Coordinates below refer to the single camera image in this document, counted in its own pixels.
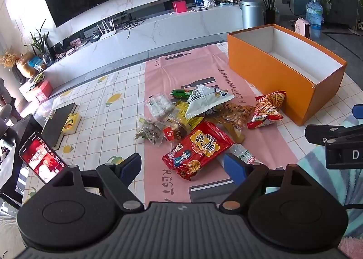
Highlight yellow dried flowers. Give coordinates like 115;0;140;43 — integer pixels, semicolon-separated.
0;50;20;70

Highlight orange cardboard box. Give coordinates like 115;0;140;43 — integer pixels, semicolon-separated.
226;23;348;127

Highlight white grey snack packet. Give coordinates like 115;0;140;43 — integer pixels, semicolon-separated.
185;84;235;119

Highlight blue water jug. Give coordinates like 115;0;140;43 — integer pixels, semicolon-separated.
306;0;324;25

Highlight green plant in glass vase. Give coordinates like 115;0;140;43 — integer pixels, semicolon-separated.
25;19;54;67

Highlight black cables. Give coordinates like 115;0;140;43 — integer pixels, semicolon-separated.
122;16;146;31

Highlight white marble television console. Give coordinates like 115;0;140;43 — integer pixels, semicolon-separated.
42;4;244;84

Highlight teal striped blanket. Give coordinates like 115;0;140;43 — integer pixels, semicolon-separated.
298;146;363;241

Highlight small yellow box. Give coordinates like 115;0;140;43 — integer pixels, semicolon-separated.
61;113;82;135

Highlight tan plush toy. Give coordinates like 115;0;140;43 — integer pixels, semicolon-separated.
15;52;37;78

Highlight red cardboard box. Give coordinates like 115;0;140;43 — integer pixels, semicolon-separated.
35;80;54;102

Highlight yellow snack packet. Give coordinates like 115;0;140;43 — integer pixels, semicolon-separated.
170;101;205;130

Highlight pink space heater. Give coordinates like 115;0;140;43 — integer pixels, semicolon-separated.
294;17;311;39

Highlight pink table mat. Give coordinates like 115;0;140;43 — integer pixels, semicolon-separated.
144;43;299;205

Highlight large red snack packet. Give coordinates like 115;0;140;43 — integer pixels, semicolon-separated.
162;121;236;181

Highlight clear packet of dark seeds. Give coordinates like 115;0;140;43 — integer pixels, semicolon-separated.
135;117;166;146

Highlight clear plastic bottle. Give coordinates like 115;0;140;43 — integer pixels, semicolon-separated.
227;143;257;164

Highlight pink fluffy cloth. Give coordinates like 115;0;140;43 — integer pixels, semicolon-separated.
337;236;363;259

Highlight white router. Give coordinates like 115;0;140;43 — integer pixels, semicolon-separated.
96;19;117;39

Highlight silver trash can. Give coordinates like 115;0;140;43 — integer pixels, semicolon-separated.
240;0;265;30

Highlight green sausage packet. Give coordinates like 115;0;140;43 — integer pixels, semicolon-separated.
170;89;196;100

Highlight brown peanut snack packet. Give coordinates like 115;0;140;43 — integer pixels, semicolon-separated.
206;103;256;144

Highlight clear packet of white candies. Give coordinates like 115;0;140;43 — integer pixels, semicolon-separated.
145;92;178;120

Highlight smartphone with red screen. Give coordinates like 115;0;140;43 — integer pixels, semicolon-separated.
18;131;69;184

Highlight black book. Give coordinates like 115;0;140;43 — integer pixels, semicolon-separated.
41;102;78;150

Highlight red fries snack packet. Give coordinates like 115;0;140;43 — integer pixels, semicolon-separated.
247;91;287;130

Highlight clear packet with red label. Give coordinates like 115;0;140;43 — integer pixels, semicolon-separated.
163;123;188;142

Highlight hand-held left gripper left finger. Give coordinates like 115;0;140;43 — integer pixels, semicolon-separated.
47;153;145;211

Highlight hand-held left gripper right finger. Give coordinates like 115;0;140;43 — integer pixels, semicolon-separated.
218;153;319;211

